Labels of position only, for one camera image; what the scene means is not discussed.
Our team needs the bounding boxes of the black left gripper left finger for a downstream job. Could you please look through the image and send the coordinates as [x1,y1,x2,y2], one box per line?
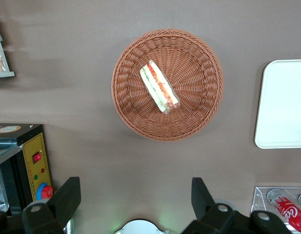
[21,176,82,234]

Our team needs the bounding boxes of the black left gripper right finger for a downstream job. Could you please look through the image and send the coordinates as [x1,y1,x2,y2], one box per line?
[181,177,251,234]

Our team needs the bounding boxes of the triangle sandwich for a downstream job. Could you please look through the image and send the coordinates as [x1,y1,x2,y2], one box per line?
[139,59,181,115]

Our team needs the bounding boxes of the round brown wicker basket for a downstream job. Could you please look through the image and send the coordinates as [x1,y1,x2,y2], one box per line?
[111,28,224,142]

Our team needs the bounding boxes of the beige plastic tray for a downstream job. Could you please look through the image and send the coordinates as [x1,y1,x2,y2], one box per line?
[254,59,301,149]

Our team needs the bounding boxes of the clear acrylic bottle rack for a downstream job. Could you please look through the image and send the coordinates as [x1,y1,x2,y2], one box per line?
[250,186,301,234]

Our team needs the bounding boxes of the black food warmer yellow panel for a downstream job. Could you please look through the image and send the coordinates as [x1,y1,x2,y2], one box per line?
[0,123,54,216]

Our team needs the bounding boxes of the grey snack display rack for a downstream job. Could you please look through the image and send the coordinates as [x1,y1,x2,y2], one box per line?
[0,17,16,79]

